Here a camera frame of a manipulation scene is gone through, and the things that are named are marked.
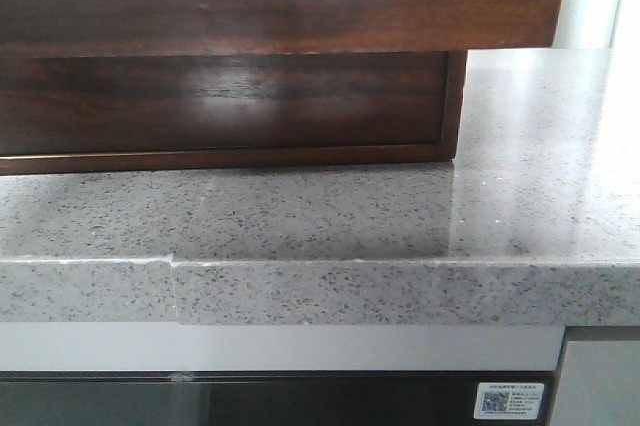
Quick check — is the black glass appliance front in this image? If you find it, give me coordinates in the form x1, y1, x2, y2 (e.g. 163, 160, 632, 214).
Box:
1, 371, 555, 425

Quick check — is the dark wooden drawer cabinet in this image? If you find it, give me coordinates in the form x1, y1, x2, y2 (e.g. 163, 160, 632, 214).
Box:
1, 51, 467, 175

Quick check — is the grey cabinet door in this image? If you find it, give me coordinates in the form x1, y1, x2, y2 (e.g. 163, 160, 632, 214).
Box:
549, 326, 639, 425

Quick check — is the wooden drawer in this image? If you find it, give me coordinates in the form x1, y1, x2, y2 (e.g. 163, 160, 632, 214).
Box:
1, 0, 561, 58
1, 52, 447, 155

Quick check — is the white QR code sticker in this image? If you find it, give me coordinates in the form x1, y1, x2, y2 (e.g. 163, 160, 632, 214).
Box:
473, 382, 546, 421

